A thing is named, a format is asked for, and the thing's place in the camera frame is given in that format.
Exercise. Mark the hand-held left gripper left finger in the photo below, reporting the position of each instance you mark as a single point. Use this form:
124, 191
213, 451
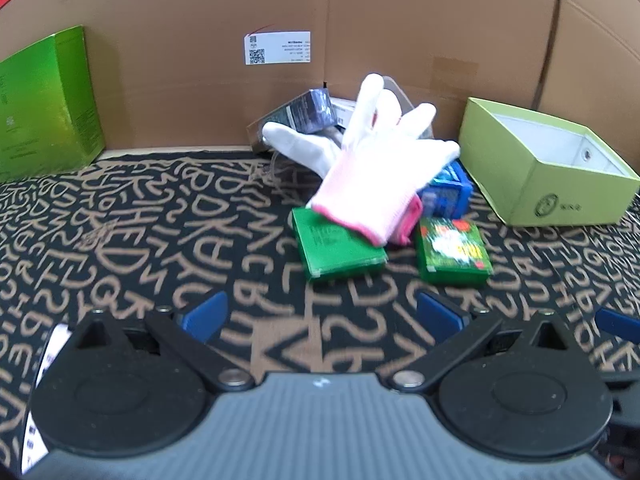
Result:
206, 316

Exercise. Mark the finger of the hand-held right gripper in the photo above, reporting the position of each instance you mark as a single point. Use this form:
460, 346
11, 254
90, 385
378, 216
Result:
619, 322

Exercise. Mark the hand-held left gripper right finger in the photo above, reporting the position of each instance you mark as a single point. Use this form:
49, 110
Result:
440, 316

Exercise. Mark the green red printed box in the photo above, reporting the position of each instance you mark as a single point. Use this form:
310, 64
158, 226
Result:
450, 252

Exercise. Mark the small blue box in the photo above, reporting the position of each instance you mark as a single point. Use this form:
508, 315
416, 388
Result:
447, 192

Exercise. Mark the light green box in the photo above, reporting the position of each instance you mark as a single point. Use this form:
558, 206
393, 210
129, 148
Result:
565, 195

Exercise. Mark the white glove pink cuff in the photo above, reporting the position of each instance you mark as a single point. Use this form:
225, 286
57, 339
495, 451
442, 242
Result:
380, 170
300, 147

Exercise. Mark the dark blue silver box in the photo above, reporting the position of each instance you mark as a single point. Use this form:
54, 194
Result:
312, 110

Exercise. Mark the black letter-patterned mat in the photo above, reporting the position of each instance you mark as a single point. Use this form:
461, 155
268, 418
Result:
150, 240

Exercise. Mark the white printed box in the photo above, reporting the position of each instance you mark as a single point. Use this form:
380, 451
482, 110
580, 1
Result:
344, 112

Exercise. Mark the tall green box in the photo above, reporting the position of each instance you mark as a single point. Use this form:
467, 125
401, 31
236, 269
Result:
45, 110

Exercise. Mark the white shipping label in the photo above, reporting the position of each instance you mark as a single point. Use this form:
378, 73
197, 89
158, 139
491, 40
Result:
277, 47

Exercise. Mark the large cardboard box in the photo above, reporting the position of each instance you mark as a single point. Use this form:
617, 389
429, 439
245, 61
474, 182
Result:
175, 35

